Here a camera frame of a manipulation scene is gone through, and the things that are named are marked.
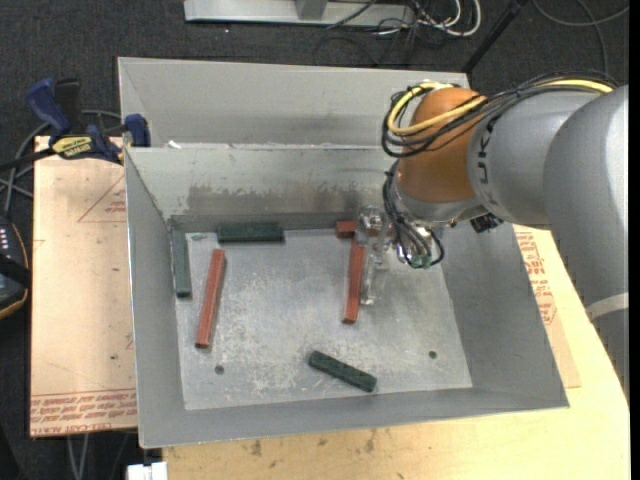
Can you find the grey metal bin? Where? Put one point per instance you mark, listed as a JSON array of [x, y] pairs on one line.
[[280, 318]]

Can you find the brown cardboard board, red print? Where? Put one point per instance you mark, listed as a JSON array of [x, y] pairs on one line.
[[80, 293]]

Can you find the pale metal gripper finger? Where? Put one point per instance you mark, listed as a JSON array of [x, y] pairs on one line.
[[369, 285], [381, 258]]

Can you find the dark green flat block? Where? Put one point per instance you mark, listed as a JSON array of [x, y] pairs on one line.
[[342, 371], [250, 232], [181, 263]]

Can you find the short red-brown flat block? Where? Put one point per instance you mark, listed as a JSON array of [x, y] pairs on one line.
[[345, 229]]

